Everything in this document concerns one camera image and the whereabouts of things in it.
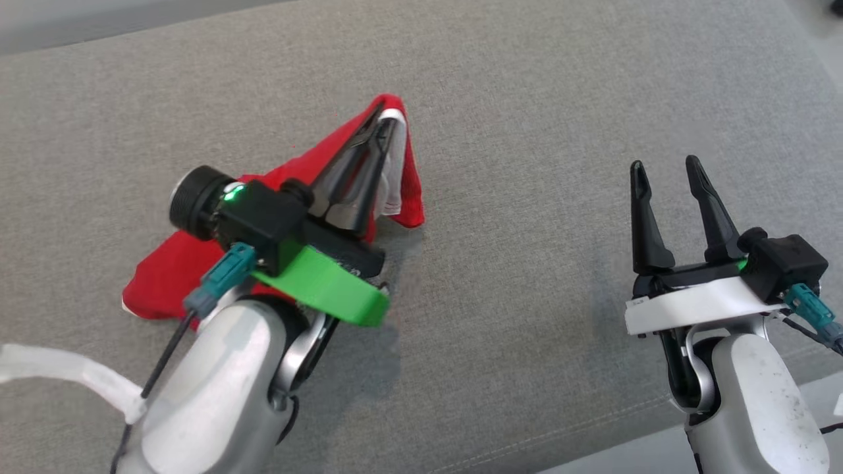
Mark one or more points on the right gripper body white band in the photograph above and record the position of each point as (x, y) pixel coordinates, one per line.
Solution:
(698, 306)

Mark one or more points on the red shorts white waistband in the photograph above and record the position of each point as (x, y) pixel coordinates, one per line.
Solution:
(171, 270)

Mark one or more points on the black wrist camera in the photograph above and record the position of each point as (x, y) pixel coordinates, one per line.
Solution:
(257, 220)
(784, 263)

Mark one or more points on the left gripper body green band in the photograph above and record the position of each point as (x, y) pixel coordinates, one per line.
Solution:
(323, 289)

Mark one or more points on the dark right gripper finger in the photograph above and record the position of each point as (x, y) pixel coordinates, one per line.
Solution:
(716, 227)
(647, 237)

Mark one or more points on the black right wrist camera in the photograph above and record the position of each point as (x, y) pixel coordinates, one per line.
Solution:
(784, 263)

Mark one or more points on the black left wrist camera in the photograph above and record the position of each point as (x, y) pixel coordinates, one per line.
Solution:
(257, 220)

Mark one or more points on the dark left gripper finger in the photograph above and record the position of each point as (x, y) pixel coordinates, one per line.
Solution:
(339, 181)
(372, 197)

